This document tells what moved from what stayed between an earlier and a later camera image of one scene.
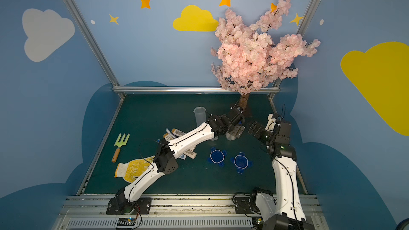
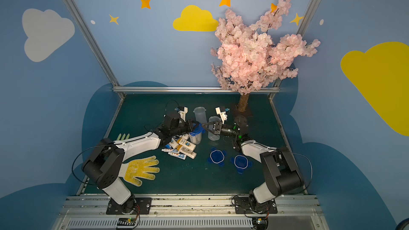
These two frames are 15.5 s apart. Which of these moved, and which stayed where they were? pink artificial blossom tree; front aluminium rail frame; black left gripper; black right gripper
Moved: black right gripper; black left gripper
Stayed: front aluminium rail frame; pink artificial blossom tree
